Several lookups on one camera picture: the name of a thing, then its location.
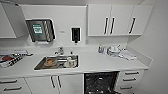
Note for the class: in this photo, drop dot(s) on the stainless steel dishwasher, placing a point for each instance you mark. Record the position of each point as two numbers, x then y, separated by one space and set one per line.
100 83

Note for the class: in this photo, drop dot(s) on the black soap dispenser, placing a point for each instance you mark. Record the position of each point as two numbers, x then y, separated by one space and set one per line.
75 34

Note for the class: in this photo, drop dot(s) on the small dish soap bottle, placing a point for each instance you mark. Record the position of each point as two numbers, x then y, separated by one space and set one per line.
101 49

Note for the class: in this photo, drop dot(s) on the white cup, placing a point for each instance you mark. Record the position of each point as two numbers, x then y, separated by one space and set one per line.
69 60

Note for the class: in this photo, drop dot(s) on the white plate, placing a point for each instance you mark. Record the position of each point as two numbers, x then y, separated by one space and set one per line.
70 65

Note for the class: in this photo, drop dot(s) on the chrome faucet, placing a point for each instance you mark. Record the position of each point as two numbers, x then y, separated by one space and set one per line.
60 51

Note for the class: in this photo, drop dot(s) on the stack of white dishes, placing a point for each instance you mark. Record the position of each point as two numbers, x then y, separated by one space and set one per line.
113 51

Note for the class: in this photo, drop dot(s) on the orange bowl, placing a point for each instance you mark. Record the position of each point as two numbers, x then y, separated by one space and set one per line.
50 61

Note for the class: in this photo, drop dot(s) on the white two-door base cabinet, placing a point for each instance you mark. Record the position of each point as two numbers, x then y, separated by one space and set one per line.
71 85

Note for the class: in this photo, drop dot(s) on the white dish cloth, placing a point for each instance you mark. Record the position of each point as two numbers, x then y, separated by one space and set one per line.
128 55

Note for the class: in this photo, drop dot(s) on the steel paper towel dispenser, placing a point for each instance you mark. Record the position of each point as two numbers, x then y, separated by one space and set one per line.
40 30

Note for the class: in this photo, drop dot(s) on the stainless steel sink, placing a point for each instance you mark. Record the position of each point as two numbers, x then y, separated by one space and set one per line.
40 66

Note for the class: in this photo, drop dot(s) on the white drawer unit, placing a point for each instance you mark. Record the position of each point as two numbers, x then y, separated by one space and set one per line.
15 86
130 80

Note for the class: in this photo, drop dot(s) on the small wall label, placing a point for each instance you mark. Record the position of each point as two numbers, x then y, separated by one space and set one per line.
62 32

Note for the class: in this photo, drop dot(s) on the white wall cabinet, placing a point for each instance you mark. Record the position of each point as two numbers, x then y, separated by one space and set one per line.
118 20
10 21

